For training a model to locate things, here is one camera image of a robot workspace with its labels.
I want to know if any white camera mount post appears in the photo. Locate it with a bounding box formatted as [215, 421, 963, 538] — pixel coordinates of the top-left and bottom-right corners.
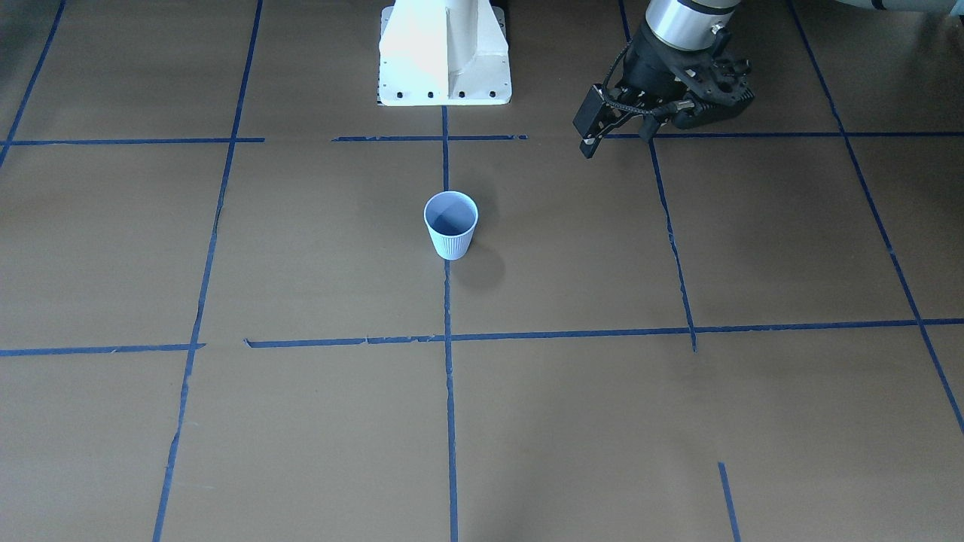
[377, 1, 513, 107]

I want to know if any blue ribbed cup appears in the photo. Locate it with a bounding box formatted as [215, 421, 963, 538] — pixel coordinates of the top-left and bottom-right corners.
[423, 190, 480, 261]

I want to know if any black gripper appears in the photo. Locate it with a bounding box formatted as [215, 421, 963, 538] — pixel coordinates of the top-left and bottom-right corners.
[572, 30, 701, 159]

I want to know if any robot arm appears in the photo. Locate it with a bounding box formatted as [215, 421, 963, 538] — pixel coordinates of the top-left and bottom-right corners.
[574, 1, 756, 159]

